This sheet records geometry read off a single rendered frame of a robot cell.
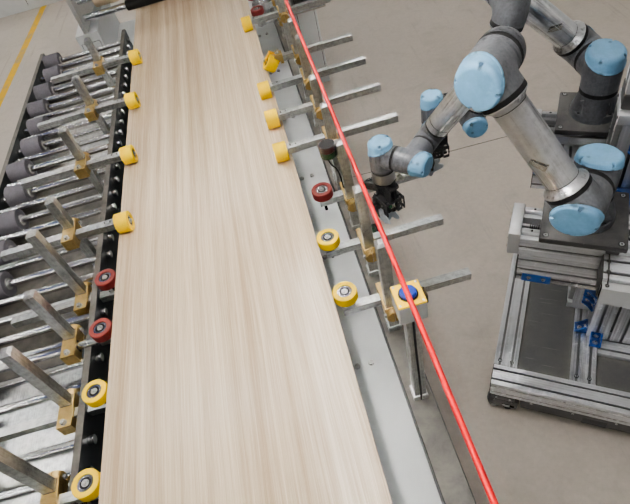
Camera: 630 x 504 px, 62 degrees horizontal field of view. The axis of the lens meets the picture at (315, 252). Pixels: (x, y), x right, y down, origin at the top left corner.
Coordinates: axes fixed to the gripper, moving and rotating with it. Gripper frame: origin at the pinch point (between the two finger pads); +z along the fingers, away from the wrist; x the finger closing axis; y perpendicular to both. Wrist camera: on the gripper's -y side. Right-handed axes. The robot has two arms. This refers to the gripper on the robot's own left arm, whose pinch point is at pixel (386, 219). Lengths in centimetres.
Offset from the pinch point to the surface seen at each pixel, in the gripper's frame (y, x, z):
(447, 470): 71, -35, 21
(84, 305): -47, -105, 8
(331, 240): -5.1, -19.8, 0.6
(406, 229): 3.1, 5.8, 7.0
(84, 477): 22, -119, 1
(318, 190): -30.5, -9.5, 0.9
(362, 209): 2.2, -9.6, -13.0
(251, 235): -27.8, -40.6, 1.2
